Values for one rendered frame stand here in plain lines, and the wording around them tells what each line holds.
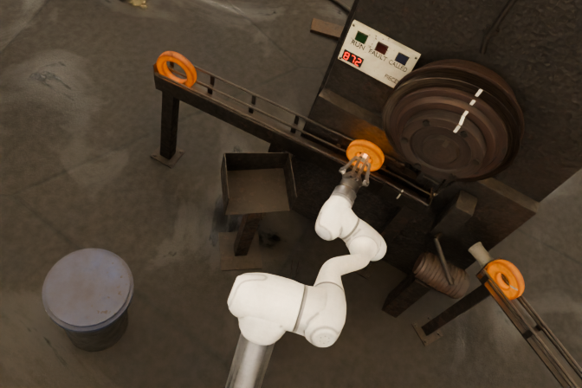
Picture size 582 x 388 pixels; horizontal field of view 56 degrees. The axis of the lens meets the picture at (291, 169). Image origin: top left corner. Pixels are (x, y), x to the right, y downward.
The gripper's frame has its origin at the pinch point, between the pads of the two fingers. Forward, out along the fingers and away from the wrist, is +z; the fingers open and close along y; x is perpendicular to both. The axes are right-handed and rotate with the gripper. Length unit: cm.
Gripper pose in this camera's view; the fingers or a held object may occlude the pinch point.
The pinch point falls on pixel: (365, 153)
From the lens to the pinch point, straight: 219.4
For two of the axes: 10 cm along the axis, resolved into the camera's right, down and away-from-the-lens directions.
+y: 8.7, 4.8, -0.8
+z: 4.5, -7.2, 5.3
